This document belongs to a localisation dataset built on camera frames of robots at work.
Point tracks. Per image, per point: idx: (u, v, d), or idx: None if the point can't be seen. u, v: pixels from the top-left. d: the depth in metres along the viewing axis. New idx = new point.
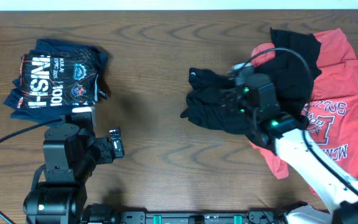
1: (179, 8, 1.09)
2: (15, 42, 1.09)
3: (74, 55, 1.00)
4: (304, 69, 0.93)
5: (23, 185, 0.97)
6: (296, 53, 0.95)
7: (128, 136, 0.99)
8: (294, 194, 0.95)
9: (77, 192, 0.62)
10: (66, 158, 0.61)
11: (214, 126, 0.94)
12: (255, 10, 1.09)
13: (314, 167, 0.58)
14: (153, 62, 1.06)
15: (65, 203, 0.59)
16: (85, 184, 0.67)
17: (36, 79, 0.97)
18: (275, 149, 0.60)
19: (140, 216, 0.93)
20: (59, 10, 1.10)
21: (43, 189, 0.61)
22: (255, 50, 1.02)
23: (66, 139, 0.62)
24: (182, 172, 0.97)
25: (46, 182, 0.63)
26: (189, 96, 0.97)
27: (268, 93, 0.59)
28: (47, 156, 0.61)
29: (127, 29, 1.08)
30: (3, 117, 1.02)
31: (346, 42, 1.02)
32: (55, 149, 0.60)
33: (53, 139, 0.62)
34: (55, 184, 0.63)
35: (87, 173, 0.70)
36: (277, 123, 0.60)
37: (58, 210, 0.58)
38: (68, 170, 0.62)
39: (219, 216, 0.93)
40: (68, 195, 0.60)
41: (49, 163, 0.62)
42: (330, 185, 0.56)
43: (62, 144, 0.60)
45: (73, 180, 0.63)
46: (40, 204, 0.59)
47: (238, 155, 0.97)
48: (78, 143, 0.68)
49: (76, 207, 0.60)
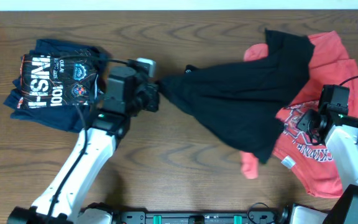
1: (179, 9, 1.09)
2: (15, 42, 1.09)
3: (74, 55, 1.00)
4: (295, 71, 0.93)
5: (23, 185, 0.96)
6: (289, 54, 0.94)
7: (129, 136, 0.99)
8: (295, 193, 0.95)
9: (122, 123, 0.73)
10: (122, 94, 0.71)
11: (199, 109, 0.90)
12: (254, 10, 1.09)
13: (354, 157, 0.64)
14: (153, 61, 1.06)
15: (117, 126, 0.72)
16: (129, 119, 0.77)
17: (36, 79, 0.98)
18: (329, 133, 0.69)
19: (140, 216, 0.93)
20: (59, 11, 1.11)
21: (99, 112, 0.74)
22: (250, 52, 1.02)
23: (127, 78, 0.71)
24: (182, 172, 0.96)
25: (103, 107, 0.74)
26: (165, 79, 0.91)
27: (339, 93, 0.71)
28: (108, 88, 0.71)
29: (127, 29, 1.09)
30: (2, 117, 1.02)
31: (340, 43, 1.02)
32: (115, 83, 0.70)
33: (115, 74, 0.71)
34: (110, 111, 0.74)
35: (133, 112, 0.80)
36: (342, 116, 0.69)
37: (105, 128, 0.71)
38: (121, 102, 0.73)
39: (219, 216, 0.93)
40: (119, 121, 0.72)
41: (108, 93, 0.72)
42: None
43: (122, 81, 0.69)
45: (123, 112, 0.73)
46: (99, 114, 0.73)
47: (238, 155, 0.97)
48: (132, 87, 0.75)
49: (121, 131, 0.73)
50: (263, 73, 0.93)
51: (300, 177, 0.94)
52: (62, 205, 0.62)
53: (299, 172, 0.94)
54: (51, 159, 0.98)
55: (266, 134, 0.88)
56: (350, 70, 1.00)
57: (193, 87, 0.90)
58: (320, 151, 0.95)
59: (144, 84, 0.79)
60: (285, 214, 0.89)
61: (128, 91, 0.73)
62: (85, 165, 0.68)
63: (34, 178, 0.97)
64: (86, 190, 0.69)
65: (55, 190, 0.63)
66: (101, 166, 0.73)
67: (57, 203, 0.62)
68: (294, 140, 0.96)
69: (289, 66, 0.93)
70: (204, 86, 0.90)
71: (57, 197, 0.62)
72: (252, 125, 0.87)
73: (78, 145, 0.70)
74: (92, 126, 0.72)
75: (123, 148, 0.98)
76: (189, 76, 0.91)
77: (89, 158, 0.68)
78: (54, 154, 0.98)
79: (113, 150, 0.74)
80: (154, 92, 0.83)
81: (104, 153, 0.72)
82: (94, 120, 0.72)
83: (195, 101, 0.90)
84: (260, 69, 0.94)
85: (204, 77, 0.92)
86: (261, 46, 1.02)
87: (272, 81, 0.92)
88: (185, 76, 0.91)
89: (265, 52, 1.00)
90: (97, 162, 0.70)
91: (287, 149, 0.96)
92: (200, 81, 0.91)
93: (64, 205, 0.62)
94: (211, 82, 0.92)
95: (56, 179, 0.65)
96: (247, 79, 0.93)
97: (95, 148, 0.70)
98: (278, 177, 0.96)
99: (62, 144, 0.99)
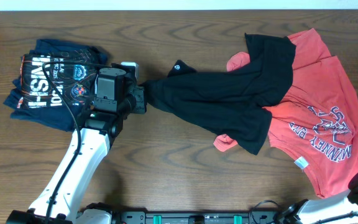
1: (179, 9, 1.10)
2: (15, 42, 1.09)
3: (74, 55, 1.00)
4: (278, 72, 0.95)
5: (23, 185, 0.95)
6: (270, 56, 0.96)
7: (129, 136, 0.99)
8: (296, 194, 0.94)
9: (115, 121, 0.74)
10: (114, 91, 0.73)
11: (183, 112, 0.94)
12: (253, 10, 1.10)
13: None
14: (153, 61, 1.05)
15: (110, 124, 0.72)
16: (122, 118, 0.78)
17: (36, 79, 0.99)
18: None
19: (140, 216, 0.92)
20: (59, 11, 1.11)
21: (91, 112, 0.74)
22: (231, 63, 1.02)
23: (116, 76, 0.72)
24: (182, 172, 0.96)
25: (95, 109, 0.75)
26: (150, 82, 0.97)
27: None
28: (100, 87, 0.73)
29: (127, 29, 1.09)
30: (3, 117, 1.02)
31: (321, 41, 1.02)
32: (107, 82, 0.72)
33: (105, 74, 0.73)
34: (102, 110, 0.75)
35: (125, 112, 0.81)
36: None
37: (98, 127, 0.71)
38: (113, 100, 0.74)
39: (219, 216, 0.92)
40: (112, 119, 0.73)
41: (100, 93, 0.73)
42: None
43: (113, 79, 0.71)
45: (115, 111, 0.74)
46: (91, 114, 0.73)
47: (238, 155, 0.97)
48: (123, 86, 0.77)
49: (115, 130, 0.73)
50: (247, 79, 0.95)
51: (311, 179, 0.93)
52: (60, 206, 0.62)
53: (312, 173, 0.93)
54: (51, 158, 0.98)
55: (248, 130, 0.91)
56: (335, 68, 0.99)
57: (173, 91, 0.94)
58: (328, 149, 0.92)
59: (134, 85, 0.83)
60: (291, 207, 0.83)
61: (120, 89, 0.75)
62: (80, 165, 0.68)
63: (34, 178, 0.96)
64: (83, 190, 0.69)
65: (51, 192, 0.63)
66: (97, 165, 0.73)
67: (55, 205, 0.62)
68: (312, 142, 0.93)
69: (271, 69, 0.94)
70: (185, 91, 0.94)
71: (55, 198, 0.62)
72: (237, 122, 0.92)
73: (71, 147, 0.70)
74: (85, 126, 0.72)
75: (124, 147, 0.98)
76: (170, 80, 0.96)
77: (84, 158, 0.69)
78: (54, 154, 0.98)
79: (107, 149, 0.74)
80: (142, 94, 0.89)
81: (100, 153, 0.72)
82: (86, 120, 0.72)
83: (179, 105, 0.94)
84: (245, 73, 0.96)
85: (187, 81, 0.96)
86: (240, 55, 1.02)
87: (258, 88, 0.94)
88: (166, 79, 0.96)
89: (247, 59, 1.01)
90: (92, 162, 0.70)
91: (300, 149, 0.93)
92: (180, 85, 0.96)
93: (63, 206, 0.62)
94: (194, 87, 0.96)
95: (53, 181, 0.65)
96: (231, 84, 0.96)
97: (88, 148, 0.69)
98: (278, 177, 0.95)
99: (62, 144, 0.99)
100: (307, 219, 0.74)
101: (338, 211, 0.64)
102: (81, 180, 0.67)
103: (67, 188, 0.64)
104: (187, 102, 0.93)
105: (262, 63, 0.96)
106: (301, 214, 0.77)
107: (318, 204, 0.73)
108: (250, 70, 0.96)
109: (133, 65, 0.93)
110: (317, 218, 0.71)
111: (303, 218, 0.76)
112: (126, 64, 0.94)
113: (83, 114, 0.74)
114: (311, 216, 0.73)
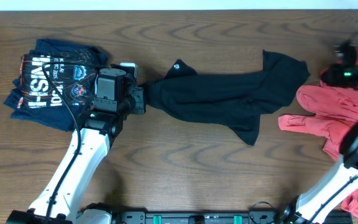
1: (179, 8, 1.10)
2: (16, 41, 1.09)
3: (74, 55, 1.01)
4: (279, 79, 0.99)
5: (23, 185, 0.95)
6: (277, 67, 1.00)
7: (129, 137, 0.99)
8: (296, 193, 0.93)
9: (115, 121, 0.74)
10: (114, 91, 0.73)
11: (184, 115, 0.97)
12: (254, 10, 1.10)
13: None
14: (153, 61, 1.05)
15: (110, 124, 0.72)
16: (122, 118, 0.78)
17: (36, 79, 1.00)
18: None
19: (140, 216, 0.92)
20: (59, 11, 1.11)
21: (91, 112, 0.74)
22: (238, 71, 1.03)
23: (117, 76, 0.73)
24: (182, 173, 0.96)
25: (95, 109, 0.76)
26: (149, 83, 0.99)
27: None
28: (100, 86, 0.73)
29: (127, 28, 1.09)
30: (3, 117, 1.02)
31: None
32: (107, 82, 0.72)
33: (107, 74, 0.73)
34: (102, 110, 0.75)
35: (125, 114, 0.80)
36: None
37: (97, 127, 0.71)
38: (114, 100, 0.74)
39: (219, 216, 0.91)
40: (112, 119, 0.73)
41: (100, 92, 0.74)
42: None
43: (113, 79, 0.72)
45: (115, 111, 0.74)
46: (91, 114, 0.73)
47: (238, 155, 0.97)
48: (123, 86, 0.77)
49: (115, 130, 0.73)
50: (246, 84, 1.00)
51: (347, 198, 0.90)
52: (60, 206, 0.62)
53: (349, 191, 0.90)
54: (51, 158, 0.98)
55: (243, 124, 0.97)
56: None
57: (171, 93, 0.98)
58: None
59: (133, 86, 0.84)
60: (287, 211, 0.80)
61: (120, 89, 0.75)
62: (80, 165, 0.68)
63: (33, 178, 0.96)
64: (83, 190, 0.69)
65: (51, 192, 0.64)
66: (97, 165, 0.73)
67: (55, 205, 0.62)
68: None
69: (276, 78, 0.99)
70: (184, 94, 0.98)
71: (55, 199, 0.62)
72: (231, 117, 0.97)
73: (71, 147, 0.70)
74: (85, 126, 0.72)
75: (124, 147, 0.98)
76: (169, 83, 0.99)
77: (84, 158, 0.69)
78: (54, 154, 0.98)
79: (107, 150, 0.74)
80: (141, 96, 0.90)
81: (100, 153, 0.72)
82: (86, 120, 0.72)
83: (179, 109, 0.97)
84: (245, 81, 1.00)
85: (186, 84, 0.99)
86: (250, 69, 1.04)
87: (256, 97, 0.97)
88: (165, 81, 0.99)
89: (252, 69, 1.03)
90: (92, 162, 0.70)
91: None
92: (179, 88, 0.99)
93: (63, 206, 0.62)
94: (192, 90, 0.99)
95: (53, 181, 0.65)
96: (230, 89, 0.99)
97: (87, 149, 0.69)
98: (278, 177, 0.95)
99: (62, 144, 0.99)
100: (310, 211, 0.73)
101: (337, 185, 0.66)
102: (81, 180, 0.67)
103: (66, 188, 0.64)
104: (188, 106, 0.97)
105: (270, 73, 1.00)
106: (299, 209, 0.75)
107: (312, 191, 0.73)
108: (253, 79, 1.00)
109: (133, 65, 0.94)
110: (319, 203, 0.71)
111: (304, 213, 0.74)
112: (125, 65, 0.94)
113: (83, 113, 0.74)
114: (311, 205, 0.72)
